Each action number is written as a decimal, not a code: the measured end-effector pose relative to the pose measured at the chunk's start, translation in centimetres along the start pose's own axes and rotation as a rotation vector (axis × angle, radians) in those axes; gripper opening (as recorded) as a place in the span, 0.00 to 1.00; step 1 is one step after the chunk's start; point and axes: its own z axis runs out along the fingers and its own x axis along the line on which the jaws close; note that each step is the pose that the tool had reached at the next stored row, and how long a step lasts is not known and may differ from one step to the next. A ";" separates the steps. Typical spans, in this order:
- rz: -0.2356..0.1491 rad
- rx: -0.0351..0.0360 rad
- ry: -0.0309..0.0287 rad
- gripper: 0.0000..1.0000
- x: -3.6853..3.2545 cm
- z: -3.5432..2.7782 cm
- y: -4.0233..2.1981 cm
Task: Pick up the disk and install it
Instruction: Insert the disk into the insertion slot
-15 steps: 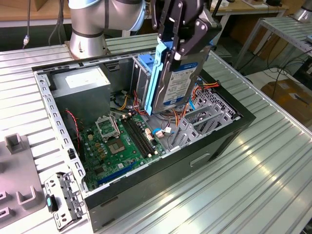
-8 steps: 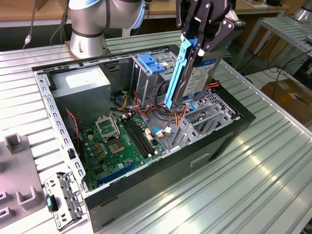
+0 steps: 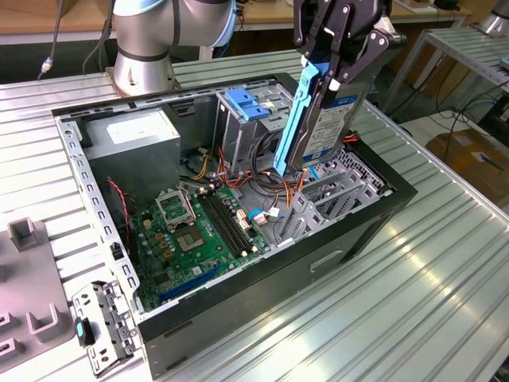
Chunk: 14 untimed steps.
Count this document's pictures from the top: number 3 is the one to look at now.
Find black clip with blue tab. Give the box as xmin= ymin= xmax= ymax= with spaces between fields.
xmin=74 ymin=316 xmax=98 ymax=348

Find black cable with silver connector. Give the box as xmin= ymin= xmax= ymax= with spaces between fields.
xmin=37 ymin=0 xmax=64 ymax=80

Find cardboard box with label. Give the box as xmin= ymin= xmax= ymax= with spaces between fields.
xmin=424 ymin=127 xmax=509 ymax=200

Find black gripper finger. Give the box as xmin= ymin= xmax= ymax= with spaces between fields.
xmin=293 ymin=0 xmax=353 ymax=60
xmin=325 ymin=23 xmax=393 ymax=105

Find metal slat table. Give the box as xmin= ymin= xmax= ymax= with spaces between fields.
xmin=381 ymin=25 xmax=509 ymax=120

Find CPU socket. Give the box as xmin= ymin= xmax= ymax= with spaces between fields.
xmin=177 ymin=226 xmax=208 ymax=254

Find grey metal drive cage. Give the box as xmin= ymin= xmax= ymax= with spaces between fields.
xmin=212 ymin=85 xmax=303 ymax=176

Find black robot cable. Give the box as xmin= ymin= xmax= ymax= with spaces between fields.
xmin=81 ymin=11 xmax=115 ymax=76

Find grey parts rack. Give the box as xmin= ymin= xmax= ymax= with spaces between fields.
xmin=0 ymin=216 xmax=79 ymax=359

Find grey metal disk bay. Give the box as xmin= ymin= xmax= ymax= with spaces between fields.
xmin=274 ymin=181 xmax=397 ymax=248
xmin=292 ymin=166 xmax=383 ymax=216

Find short blue wire white label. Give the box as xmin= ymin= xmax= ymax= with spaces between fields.
xmin=247 ymin=209 xmax=287 ymax=228

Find blue plastic drive latch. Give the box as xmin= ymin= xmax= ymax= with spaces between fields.
xmin=224 ymin=89 xmax=271 ymax=123

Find green motherboard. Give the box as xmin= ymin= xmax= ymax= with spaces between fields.
xmin=129 ymin=185 xmax=275 ymax=314

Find blue expansion slot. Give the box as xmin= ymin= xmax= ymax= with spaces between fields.
xmin=157 ymin=263 xmax=224 ymax=302

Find grey power supply unit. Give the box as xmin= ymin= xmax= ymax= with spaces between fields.
xmin=81 ymin=107 xmax=182 ymax=208

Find thick black cable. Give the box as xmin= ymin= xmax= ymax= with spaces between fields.
xmin=254 ymin=130 xmax=286 ymax=190

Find brown cardboard box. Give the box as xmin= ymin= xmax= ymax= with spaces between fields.
xmin=407 ymin=37 xmax=478 ymax=105

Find metal card retention bracket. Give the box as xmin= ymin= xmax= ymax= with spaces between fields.
xmin=71 ymin=280 xmax=140 ymax=377

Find yellow power wires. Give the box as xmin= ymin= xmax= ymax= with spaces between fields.
xmin=192 ymin=146 xmax=214 ymax=179

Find red black twisted fan wire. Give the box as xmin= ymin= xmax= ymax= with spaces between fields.
xmin=105 ymin=177 xmax=133 ymax=242

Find hard disk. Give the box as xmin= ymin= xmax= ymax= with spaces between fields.
xmin=273 ymin=59 xmax=371 ymax=178

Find black open PC case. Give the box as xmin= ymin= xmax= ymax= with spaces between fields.
xmin=51 ymin=71 xmax=418 ymax=381

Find black RAM slot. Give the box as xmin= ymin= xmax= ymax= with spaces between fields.
xmin=200 ymin=193 xmax=241 ymax=258
xmin=208 ymin=190 xmax=250 ymax=254
xmin=213 ymin=189 xmax=255 ymax=252
xmin=204 ymin=192 xmax=245 ymax=256

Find metal socket cover frame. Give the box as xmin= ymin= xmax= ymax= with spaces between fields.
xmin=154 ymin=189 xmax=199 ymax=232

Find wooden desk white frame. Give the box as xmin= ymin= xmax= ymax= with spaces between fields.
xmin=234 ymin=0 xmax=470 ymax=76
xmin=0 ymin=0 xmax=119 ymax=45

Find orange red wire bundle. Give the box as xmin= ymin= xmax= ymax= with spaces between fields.
xmin=216 ymin=146 xmax=309 ymax=210

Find brown square base plate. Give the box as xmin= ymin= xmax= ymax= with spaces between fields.
xmin=103 ymin=65 xmax=179 ymax=99

